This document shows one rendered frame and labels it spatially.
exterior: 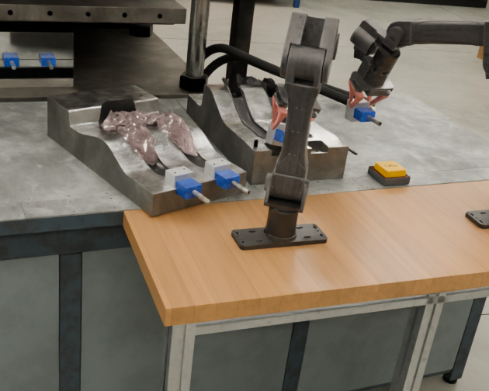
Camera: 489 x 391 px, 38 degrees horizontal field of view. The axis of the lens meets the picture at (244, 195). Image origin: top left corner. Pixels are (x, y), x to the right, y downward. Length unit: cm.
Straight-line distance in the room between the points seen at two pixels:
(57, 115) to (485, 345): 175
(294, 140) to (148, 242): 36
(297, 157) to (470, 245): 47
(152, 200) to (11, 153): 45
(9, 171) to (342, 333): 104
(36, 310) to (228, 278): 54
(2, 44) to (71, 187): 76
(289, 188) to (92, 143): 51
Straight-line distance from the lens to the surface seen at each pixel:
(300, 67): 135
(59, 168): 175
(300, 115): 139
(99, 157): 170
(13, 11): 229
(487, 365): 272
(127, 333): 182
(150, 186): 155
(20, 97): 226
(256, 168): 172
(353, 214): 168
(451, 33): 176
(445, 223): 174
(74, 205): 158
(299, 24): 138
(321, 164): 180
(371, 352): 224
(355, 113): 194
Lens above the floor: 154
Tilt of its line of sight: 26 degrees down
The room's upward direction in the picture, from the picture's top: 7 degrees clockwise
